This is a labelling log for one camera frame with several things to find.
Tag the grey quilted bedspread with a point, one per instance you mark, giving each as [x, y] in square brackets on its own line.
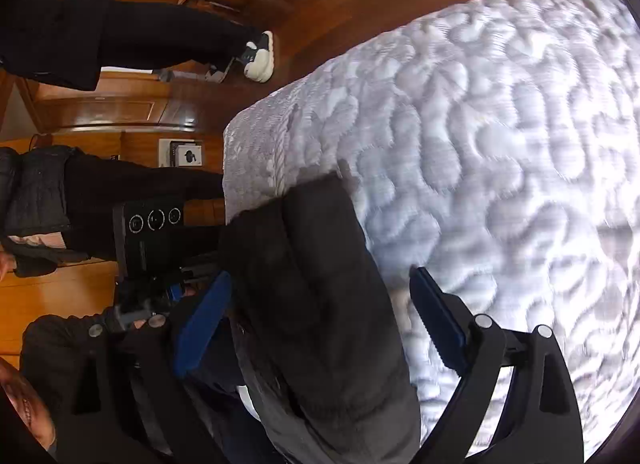
[500, 143]

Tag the person's black puffer jacket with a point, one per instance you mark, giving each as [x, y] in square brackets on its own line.
[35, 194]

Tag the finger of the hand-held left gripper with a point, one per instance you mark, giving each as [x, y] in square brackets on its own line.
[176, 290]
[200, 264]

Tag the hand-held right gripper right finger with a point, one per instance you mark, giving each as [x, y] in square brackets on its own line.
[437, 319]

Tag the wooden wardrobe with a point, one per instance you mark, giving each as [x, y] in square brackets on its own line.
[100, 111]

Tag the grey metal bar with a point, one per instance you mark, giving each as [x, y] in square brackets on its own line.
[170, 74]

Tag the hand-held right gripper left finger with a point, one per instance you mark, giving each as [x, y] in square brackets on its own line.
[205, 324]

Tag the person's left forearm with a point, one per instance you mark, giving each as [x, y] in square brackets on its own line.
[50, 344]

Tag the black pants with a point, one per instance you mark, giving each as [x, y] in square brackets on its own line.
[320, 294]

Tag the person's face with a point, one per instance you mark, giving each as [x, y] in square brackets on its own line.
[25, 404]

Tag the white box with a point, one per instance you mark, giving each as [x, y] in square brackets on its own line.
[167, 153]

